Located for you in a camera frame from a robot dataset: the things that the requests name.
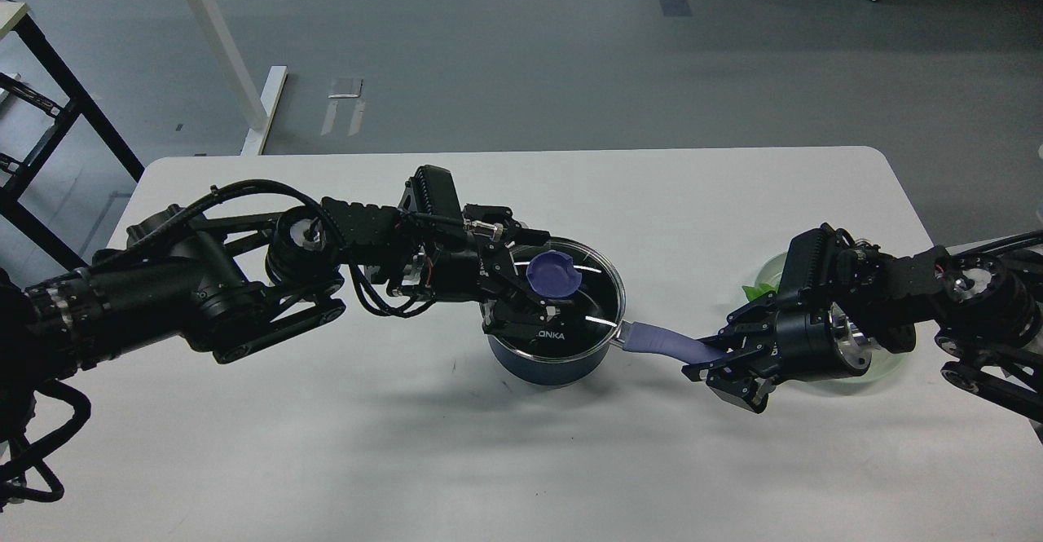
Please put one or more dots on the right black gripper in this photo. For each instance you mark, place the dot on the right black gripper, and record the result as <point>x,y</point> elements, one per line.
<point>762,346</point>

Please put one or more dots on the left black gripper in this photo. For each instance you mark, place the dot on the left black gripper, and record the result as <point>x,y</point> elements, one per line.
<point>470,258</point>

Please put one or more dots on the glass lid blue knob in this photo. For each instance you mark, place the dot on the glass lid blue knob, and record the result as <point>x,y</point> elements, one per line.
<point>564,268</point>

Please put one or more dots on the blue saucepan with handle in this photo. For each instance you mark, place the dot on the blue saucepan with handle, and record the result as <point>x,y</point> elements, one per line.
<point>632,337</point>

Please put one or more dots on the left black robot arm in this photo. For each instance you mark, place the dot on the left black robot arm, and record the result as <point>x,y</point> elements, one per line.
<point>249,265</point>

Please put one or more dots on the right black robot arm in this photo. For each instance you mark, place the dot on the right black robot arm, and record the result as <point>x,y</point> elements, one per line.
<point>841,300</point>

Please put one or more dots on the orange toy carrot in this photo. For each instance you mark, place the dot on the orange toy carrot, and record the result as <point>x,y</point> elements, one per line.
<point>758,290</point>

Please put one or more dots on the translucent green plate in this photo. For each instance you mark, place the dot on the translucent green plate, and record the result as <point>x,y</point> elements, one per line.
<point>844,340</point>

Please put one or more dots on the black metal rack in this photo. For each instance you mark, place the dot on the black metal rack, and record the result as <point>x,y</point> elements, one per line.
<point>79,105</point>

